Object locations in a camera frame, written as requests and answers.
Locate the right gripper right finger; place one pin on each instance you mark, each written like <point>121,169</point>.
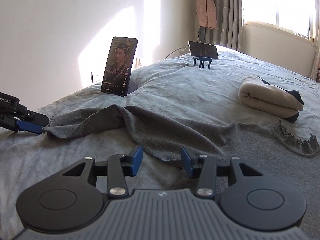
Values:
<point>203,168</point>

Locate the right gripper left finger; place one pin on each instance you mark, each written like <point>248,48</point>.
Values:
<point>120,166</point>

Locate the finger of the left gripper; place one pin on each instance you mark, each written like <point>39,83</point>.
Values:
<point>29,127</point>

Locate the grey knit sweater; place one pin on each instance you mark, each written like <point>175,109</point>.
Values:
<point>272,147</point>

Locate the blue folding phone stand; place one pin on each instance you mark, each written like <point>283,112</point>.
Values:
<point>202,61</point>

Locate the light grey bed sheet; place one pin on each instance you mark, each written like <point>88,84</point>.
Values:
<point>173,88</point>

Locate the round dark phone stand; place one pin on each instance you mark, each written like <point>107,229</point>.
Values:
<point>133,86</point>

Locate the upright smartphone playing video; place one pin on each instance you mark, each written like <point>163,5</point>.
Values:
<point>118,67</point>

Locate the folded beige garment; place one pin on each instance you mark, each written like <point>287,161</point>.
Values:
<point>258,94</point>

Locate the landscape smartphone on stand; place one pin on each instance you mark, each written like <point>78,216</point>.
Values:
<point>199,49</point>

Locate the pink hanging jacket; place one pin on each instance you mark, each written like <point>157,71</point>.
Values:
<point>206,13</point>

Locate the grey star curtain left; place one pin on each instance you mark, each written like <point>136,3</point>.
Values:
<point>229,31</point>

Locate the grey star curtain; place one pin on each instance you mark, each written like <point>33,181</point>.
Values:
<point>229,31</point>
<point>314,71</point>

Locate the window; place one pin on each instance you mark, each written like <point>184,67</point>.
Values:
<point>295,16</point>

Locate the grey star curtain right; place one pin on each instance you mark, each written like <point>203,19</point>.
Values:
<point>314,71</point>

